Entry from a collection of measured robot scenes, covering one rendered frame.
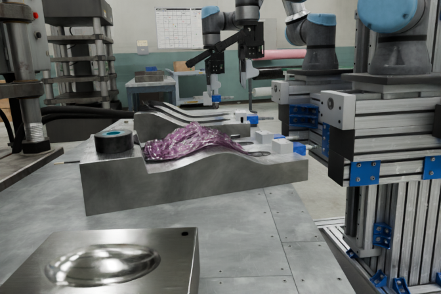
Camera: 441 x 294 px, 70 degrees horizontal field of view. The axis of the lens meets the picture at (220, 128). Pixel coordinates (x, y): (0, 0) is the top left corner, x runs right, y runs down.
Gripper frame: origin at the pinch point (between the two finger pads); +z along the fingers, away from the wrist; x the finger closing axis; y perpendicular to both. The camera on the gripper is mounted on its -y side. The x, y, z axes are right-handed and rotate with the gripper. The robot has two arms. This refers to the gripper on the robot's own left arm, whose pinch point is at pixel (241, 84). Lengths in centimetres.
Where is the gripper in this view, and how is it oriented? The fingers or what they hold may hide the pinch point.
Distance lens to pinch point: 106.9
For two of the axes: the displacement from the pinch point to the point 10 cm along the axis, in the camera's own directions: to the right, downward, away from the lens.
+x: 0.0, -2.2, 9.8
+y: 10.0, -0.3, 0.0
